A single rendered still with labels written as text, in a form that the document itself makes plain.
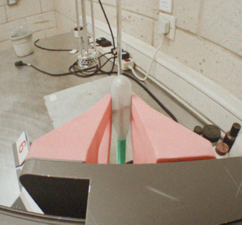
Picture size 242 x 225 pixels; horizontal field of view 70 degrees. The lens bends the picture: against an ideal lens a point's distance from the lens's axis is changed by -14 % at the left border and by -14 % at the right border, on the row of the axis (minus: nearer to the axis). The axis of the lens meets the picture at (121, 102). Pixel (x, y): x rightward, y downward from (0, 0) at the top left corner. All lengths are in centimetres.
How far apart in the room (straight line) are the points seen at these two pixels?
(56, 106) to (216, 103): 50
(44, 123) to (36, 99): 15
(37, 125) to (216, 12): 63
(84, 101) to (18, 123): 24
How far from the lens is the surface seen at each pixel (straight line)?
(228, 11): 57
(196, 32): 64
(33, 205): 38
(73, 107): 66
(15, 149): 59
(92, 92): 71
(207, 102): 61
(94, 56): 59
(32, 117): 68
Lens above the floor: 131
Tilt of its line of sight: 37 degrees down
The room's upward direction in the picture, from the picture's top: 1 degrees counter-clockwise
